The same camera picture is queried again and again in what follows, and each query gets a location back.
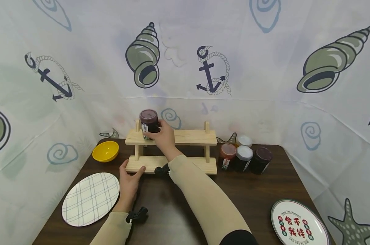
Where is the person's left hand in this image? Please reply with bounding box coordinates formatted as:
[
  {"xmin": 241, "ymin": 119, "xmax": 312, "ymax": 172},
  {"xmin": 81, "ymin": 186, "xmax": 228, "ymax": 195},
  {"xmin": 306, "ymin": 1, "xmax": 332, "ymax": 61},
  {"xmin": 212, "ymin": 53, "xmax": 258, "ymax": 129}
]
[{"xmin": 114, "ymin": 159, "xmax": 147, "ymax": 213}]

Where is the person's right hand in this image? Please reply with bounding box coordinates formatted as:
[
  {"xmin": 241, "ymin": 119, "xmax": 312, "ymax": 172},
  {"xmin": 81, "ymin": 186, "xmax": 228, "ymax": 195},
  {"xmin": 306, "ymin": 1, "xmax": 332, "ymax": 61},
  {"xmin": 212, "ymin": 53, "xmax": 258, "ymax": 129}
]
[{"xmin": 145, "ymin": 119, "xmax": 183, "ymax": 162}]

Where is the purple-lid jam jar with label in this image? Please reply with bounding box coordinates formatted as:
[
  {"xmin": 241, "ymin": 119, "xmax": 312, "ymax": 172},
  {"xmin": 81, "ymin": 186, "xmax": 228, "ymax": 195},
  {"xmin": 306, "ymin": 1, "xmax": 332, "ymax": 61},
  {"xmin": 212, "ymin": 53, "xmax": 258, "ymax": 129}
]
[{"xmin": 139, "ymin": 109, "xmax": 160, "ymax": 140}]

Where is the wooden two-tier shelf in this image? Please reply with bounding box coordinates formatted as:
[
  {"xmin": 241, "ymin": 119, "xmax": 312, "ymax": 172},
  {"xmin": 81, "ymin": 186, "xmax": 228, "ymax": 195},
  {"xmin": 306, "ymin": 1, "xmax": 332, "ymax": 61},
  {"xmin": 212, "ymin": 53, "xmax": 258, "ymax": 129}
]
[{"xmin": 124, "ymin": 121, "xmax": 218, "ymax": 175}]

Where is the person's left forearm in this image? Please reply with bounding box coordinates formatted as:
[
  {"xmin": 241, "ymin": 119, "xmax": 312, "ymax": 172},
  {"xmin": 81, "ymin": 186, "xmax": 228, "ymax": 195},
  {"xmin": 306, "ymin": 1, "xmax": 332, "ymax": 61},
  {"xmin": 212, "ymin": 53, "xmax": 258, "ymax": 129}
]
[{"xmin": 90, "ymin": 211, "xmax": 132, "ymax": 245}]

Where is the black wrist band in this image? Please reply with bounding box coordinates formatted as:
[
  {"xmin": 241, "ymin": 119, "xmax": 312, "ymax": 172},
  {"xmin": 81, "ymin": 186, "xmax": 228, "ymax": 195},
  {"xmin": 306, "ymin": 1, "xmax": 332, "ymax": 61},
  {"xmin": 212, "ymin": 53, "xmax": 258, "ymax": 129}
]
[
  {"xmin": 154, "ymin": 163, "xmax": 171, "ymax": 177},
  {"xmin": 125, "ymin": 207, "xmax": 149, "ymax": 224}
]

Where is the yellow bowl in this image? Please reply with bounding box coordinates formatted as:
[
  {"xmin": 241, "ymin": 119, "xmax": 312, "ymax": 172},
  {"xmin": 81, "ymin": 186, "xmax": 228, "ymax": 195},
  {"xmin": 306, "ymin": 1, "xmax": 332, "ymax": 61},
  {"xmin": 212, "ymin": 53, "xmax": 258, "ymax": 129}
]
[{"xmin": 92, "ymin": 141, "xmax": 120, "ymax": 163}]

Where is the plaid oval plate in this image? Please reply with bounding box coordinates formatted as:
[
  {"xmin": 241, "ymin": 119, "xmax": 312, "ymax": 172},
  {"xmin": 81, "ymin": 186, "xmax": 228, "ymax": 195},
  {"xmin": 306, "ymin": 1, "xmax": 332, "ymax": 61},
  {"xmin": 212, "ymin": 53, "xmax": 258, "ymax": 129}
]
[{"xmin": 62, "ymin": 173, "xmax": 121, "ymax": 227}]

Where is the red-lid jar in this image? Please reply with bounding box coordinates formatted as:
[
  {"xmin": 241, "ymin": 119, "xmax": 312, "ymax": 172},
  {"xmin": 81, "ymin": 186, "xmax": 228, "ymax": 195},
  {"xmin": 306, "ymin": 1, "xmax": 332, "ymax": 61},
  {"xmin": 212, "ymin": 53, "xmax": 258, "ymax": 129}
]
[{"xmin": 219, "ymin": 143, "xmax": 237, "ymax": 170}]

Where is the white-lid dark jar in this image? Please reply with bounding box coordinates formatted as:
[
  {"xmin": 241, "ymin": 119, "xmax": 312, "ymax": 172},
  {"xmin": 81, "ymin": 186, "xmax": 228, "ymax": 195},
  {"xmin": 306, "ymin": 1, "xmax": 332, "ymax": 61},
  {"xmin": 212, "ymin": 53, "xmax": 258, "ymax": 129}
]
[{"xmin": 233, "ymin": 145, "xmax": 253, "ymax": 172}]

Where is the purple-lid dark jar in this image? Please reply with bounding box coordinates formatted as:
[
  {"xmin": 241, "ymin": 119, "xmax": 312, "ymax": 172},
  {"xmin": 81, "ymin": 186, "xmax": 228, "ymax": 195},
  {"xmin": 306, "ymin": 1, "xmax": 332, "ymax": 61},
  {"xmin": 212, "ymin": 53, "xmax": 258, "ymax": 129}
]
[{"xmin": 249, "ymin": 147, "xmax": 273, "ymax": 175}]

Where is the round plate with red print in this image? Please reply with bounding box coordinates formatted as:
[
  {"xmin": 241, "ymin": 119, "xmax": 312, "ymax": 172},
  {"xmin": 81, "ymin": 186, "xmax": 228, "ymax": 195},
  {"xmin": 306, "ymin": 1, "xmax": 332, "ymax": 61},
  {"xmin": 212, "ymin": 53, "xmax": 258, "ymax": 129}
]
[{"xmin": 271, "ymin": 199, "xmax": 330, "ymax": 245}]

